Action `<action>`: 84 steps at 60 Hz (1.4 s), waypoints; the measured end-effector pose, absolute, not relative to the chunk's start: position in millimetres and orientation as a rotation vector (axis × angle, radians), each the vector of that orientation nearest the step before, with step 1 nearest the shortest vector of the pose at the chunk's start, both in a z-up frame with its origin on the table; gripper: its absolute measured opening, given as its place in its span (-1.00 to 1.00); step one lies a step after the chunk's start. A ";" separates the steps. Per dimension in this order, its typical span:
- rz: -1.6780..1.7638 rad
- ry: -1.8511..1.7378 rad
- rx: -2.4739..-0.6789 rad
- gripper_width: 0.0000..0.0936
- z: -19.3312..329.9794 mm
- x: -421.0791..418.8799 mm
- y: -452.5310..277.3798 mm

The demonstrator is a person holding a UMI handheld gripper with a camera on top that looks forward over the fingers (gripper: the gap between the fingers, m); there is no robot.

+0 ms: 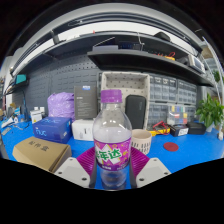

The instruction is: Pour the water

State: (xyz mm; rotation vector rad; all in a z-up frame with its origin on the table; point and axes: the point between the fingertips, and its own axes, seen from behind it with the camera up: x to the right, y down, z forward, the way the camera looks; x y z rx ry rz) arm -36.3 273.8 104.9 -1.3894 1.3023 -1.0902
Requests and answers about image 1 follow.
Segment beige ribbed cup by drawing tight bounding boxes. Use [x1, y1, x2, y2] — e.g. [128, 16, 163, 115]
[131, 129, 153, 156]

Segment blue printed box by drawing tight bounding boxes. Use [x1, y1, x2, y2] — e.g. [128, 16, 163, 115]
[32, 116, 73, 144]

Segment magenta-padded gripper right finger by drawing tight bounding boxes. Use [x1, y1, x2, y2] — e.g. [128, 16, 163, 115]
[128, 146, 172, 189]

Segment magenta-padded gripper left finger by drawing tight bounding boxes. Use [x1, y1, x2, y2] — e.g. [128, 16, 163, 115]
[54, 146, 98, 190]

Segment grey small-parts drawer cabinet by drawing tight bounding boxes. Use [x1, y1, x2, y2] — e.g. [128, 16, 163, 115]
[148, 73, 178, 103]
[177, 79, 198, 106]

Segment dark grey upright box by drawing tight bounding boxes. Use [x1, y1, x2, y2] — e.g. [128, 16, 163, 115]
[73, 85, 99, 121]

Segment yellow multimeter with red leads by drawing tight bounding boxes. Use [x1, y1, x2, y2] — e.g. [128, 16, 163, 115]
[148, 120, 172, 137]

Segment low grey drawer cabinet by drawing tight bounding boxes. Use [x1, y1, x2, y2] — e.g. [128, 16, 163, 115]
[146, 101, 198, 129]

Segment black wall shelf unit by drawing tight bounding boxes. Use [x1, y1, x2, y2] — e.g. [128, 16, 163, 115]
[9, 29, 215, 88]

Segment brown cardboard box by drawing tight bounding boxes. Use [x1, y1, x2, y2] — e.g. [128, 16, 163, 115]
[12, 136, 73, 174]

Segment black box with white label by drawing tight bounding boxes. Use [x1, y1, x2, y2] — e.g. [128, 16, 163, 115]
[169, 123, 190, 138]

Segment green potted plant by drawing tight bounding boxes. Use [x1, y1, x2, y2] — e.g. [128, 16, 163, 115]
[194, 92, 224, 133]

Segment clear bottle with purple cap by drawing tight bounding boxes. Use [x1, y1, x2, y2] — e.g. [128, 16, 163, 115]
[92, 89, 133, 191]

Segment black rounded case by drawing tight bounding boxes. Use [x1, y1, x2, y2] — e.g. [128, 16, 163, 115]
[124, 94, 147, 130]

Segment small white box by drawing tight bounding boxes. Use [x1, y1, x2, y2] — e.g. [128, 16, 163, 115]
[29, 109, 44, 124]

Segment white carton box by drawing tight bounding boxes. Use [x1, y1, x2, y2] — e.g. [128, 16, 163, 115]
[71, 119, 95, 142]

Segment flat black zip case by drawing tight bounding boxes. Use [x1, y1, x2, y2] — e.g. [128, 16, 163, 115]
[185, 121, 208, 136]

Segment clear organizer with coloured parts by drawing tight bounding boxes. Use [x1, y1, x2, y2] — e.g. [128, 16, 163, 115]
[166, 104, 189, 127]

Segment purple plastic bag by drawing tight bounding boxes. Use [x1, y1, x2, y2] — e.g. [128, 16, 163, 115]
[47, 92, 76, 122]

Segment flat round red coaster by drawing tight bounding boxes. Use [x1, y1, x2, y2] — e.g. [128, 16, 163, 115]
[163, 141, 180, 153]

